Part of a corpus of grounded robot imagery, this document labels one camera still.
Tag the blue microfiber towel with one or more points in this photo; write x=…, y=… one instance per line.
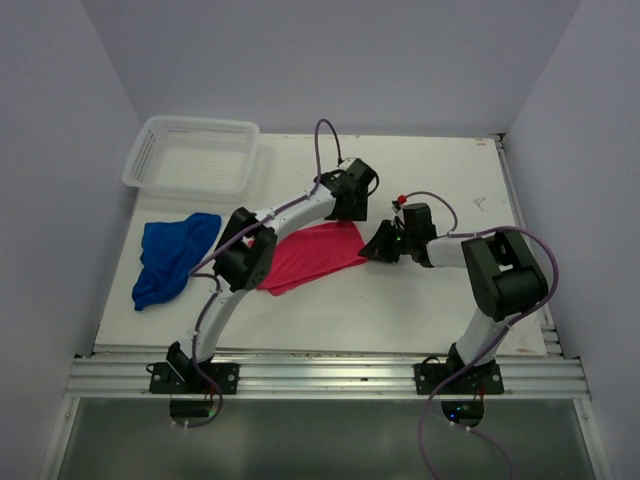
x=169, y=251

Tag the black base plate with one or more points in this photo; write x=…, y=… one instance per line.
x=164, y=380
x=431, y=372

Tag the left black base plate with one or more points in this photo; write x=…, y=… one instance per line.
x=164, y=380

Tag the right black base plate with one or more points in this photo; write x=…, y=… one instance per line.
x=431, y=372

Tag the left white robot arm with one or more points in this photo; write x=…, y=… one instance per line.
x=243, y=257

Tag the aluminium mounting rail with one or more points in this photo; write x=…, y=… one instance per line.
x=291, y=375

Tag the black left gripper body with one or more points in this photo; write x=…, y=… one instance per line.
x=357, y=212

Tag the pink microfiber towel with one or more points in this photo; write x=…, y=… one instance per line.
x=312, y=253

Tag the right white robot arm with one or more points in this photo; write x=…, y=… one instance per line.
x=507, y=282

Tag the white plastic basket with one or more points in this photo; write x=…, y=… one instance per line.
x=193, y=158

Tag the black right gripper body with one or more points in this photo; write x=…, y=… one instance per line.
x=392, y=242

